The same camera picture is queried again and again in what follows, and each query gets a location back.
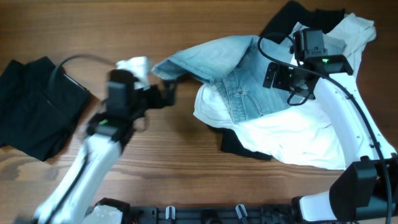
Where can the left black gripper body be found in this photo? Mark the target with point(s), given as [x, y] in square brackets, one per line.
[147, 100]

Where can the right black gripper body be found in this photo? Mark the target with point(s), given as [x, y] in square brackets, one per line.
[277, 76]

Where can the light blue denim shorts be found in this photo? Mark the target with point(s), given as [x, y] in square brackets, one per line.
[236, 67]

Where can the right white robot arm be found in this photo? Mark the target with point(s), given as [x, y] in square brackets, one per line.
[367, 189]

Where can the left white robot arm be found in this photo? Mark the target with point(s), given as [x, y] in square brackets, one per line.
[107, 134]

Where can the white t-shirt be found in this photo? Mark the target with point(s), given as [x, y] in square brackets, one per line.
[301, 135]

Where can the black garment on right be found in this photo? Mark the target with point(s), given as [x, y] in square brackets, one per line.
[283, 22]

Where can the folded black garment on left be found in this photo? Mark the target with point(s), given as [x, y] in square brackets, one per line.
[37, 117]

